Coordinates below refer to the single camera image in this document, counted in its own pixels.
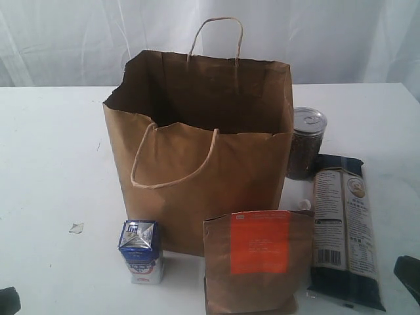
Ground blue white milk carton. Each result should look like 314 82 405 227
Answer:
118 220 164 284

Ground brown pouch orange label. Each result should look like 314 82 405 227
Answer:
203 210 314 314

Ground clear can dark grains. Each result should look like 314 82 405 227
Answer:
286 107 327 180

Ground brown paper shopping bag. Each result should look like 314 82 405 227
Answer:
102 18 295 257

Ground dark noodle packet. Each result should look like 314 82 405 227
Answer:
309 154 385 310

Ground small clear plastic scrap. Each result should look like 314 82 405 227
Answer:
69 222 84 234

